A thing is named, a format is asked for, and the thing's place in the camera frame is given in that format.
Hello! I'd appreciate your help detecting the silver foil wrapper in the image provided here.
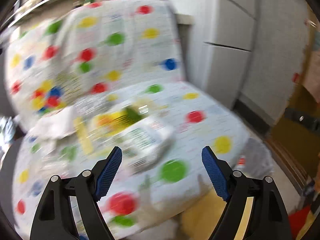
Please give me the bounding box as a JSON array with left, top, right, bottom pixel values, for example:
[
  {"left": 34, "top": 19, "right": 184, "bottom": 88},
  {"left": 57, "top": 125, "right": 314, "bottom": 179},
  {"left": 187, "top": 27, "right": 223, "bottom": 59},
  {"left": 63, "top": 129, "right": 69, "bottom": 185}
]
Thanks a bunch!
[{"left": 73, "top": 95, "right": 128, "bottom": 118}]

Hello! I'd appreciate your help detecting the yellow snack wrapper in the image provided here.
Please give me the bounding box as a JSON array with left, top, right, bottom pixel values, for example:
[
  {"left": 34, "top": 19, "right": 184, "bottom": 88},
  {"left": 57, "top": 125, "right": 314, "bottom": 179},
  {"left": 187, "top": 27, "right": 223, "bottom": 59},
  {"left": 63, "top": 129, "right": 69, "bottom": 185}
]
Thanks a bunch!
[{"left": 88, "top": 109, "right": 132, "bottom": 138}]

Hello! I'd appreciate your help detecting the white refrigerator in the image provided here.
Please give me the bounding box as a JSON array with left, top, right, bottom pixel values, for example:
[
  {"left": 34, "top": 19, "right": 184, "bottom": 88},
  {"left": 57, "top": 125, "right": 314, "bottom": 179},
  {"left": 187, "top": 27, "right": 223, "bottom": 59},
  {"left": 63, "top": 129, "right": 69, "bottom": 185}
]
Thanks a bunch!
[{"left": 172, "top": 0, "right": 311, "bottom": 126}]

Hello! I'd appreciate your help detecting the brown wooden door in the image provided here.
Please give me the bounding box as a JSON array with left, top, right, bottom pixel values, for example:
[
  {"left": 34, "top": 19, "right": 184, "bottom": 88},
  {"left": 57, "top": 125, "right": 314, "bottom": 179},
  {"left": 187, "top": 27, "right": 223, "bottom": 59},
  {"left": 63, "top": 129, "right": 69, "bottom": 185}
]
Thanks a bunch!
[{"left": 265, "top": 9, "right": 319, "bottom": 193}]

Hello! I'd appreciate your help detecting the balloon print birthday tablecloth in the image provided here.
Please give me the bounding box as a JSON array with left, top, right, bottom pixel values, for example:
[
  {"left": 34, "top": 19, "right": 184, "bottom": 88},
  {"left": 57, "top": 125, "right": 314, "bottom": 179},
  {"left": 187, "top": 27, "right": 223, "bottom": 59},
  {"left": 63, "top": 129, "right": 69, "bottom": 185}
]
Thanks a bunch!
[{"left": 4, "top": 0, "right": 249, "bottom": 239}]

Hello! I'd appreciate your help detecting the green pepper piece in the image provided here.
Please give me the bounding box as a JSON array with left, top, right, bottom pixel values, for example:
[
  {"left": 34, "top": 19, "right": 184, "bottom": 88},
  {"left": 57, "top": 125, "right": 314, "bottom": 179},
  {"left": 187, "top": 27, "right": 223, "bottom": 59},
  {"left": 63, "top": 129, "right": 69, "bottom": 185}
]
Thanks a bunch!
[{"left": 125, "top": 106, "right": 143, "bottom": 125}]

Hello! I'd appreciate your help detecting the white paper napkin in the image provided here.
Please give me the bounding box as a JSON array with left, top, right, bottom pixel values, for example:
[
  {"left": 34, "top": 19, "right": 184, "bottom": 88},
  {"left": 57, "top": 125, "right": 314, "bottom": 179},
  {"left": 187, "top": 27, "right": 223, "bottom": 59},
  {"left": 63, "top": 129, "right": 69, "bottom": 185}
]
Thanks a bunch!
[{"left": 28, "top": 106, "right": 78, "bottom": 139}]

